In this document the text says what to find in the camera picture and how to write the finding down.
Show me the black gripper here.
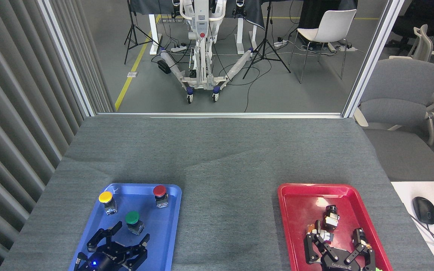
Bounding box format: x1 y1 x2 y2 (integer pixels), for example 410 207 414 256
75 221 151 271
303 228 376 271

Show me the green push button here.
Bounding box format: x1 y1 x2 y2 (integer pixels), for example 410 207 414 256
125 211 145 236

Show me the yellow push button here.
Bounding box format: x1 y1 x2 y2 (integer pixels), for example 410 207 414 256
99 191 118 216

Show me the red push button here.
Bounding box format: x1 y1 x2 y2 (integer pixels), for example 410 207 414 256
153 185 169 209

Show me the blue plastic tray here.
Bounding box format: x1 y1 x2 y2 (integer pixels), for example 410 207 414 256
68 183 182 271

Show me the red plastic tray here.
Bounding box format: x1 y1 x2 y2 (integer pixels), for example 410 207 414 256
277 183 394 271

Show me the white side desk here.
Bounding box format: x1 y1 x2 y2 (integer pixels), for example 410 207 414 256
390 181 434 271

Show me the black computer mouse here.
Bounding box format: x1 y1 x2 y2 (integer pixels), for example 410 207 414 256
412 196 434 225

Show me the grey office chair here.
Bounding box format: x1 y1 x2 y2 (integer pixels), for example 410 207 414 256
354 58 434 147

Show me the white desk leg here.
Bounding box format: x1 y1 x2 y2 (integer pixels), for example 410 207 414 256
237 17 258 55
148 13 163 55

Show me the white office chair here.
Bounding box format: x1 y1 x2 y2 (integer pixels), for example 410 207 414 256
389 24 434 62

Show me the white plastic chair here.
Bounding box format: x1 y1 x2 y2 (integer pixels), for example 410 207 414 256
289 9 358 84

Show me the black tripod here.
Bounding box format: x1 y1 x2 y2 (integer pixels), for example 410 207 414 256
243 0 291 79
124 0 161 64

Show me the white stand on wheels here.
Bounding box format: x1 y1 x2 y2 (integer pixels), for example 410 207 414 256
159 0 255 104

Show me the black fabric cover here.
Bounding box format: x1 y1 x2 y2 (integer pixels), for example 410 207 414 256
299 0 359 29

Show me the black office chair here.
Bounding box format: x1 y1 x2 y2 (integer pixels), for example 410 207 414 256
385 0 434 47

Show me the black table cloth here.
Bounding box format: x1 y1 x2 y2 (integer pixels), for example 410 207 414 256
129 0 268 30

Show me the orange white switch block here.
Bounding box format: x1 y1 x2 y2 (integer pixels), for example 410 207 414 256
307 220 334 243

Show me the black orange switch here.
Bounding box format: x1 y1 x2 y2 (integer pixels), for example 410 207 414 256
353 228 373 251

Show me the silver frame rail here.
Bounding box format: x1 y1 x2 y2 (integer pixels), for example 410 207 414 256
97 112 344 119

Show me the silver frame post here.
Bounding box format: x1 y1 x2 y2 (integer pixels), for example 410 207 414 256
38 0 97 117
342 0 406 118

